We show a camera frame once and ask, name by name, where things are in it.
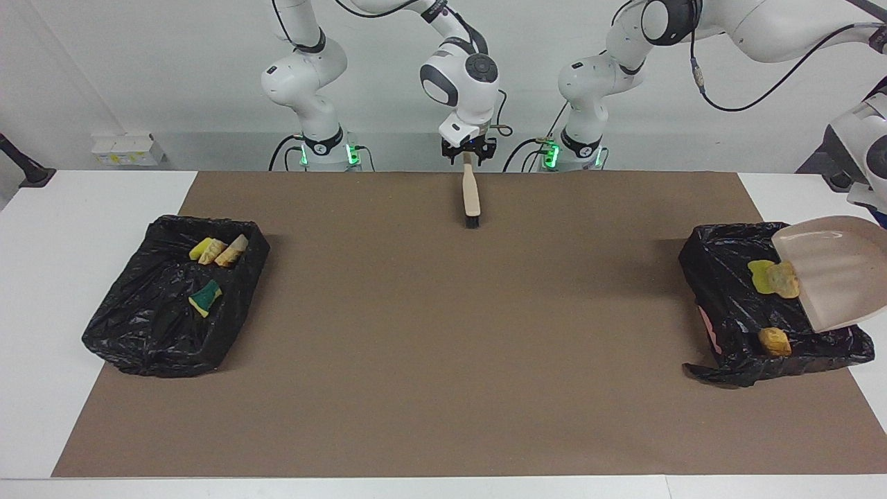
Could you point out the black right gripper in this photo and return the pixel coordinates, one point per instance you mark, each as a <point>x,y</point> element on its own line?
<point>470,145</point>

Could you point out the beige hand brush black bristles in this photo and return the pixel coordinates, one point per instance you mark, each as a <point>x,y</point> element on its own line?
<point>471,197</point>

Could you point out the torn crusty bread piece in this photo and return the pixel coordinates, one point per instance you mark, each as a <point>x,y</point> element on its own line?
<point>211,251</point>
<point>233,251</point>

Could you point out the yellow sponge piece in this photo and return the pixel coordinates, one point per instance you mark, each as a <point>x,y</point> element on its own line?
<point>760,274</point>
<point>205,296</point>
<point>199,248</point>

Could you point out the pale bread chunk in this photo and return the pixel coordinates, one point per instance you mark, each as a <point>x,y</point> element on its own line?
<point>784,281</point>

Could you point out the brown corn cob piece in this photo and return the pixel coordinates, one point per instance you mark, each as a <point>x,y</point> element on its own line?
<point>775,341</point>

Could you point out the beige plastic dustpan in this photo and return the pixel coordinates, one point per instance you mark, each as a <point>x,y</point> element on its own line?
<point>838,270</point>

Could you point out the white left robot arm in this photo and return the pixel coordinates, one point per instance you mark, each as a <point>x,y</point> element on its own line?
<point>589,76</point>

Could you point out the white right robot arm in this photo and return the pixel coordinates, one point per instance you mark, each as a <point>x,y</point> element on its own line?
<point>461,76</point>

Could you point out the black bag lined pink bin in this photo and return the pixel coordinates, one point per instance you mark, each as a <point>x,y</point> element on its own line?
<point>727,291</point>

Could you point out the brown table mat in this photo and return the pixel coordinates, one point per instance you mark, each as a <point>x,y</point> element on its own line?
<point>416,388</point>

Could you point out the black stand pole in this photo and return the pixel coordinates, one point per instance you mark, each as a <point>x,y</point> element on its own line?
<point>24,166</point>
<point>838,181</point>

